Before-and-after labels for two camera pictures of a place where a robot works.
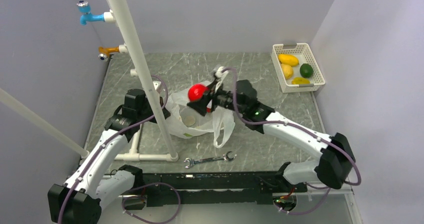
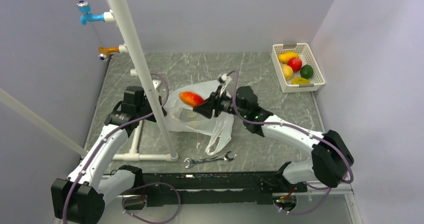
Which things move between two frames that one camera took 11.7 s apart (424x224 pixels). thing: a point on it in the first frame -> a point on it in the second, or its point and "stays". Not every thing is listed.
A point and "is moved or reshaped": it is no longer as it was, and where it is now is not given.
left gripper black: x=163 y=113 stays
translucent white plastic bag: x=183 y=121 is moved or reshaped
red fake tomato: x=196 y=92 -> x=295 y=63
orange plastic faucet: x=104 y=52 stays
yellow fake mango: x=300 y=80 stays
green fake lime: x=306 y=70 stays
